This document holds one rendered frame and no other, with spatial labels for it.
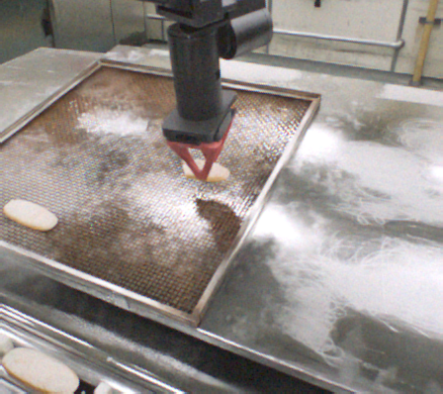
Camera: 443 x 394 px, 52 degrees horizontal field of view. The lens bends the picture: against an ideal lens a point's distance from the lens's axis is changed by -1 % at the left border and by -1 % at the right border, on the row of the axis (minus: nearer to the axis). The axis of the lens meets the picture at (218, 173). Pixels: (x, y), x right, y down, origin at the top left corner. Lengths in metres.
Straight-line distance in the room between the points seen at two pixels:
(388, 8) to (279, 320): 3.59
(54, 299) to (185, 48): 0.39
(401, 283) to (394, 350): 0.09
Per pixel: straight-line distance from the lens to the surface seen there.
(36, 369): 0.56
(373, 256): 0.60
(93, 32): 3.51
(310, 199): 0.65
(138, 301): 0.54
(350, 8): 4.03
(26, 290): 0.71
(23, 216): 0.70
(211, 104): 0.54
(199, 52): 0.51
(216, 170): 0.62
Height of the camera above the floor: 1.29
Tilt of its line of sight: 31 degrees down
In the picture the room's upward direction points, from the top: straight up
